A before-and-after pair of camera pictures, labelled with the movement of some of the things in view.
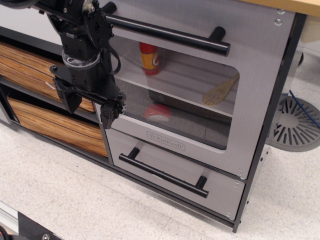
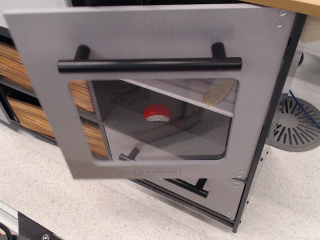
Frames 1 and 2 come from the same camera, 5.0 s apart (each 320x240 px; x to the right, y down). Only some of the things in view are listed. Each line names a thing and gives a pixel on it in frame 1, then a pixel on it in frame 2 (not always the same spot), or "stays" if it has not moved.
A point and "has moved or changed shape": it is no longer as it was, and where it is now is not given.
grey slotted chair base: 293,129 stays
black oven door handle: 214,43 -> 219,62
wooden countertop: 306,7 stays
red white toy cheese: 157,112 stays
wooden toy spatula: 217,95 stays
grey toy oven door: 211,107 has moved or changed shape
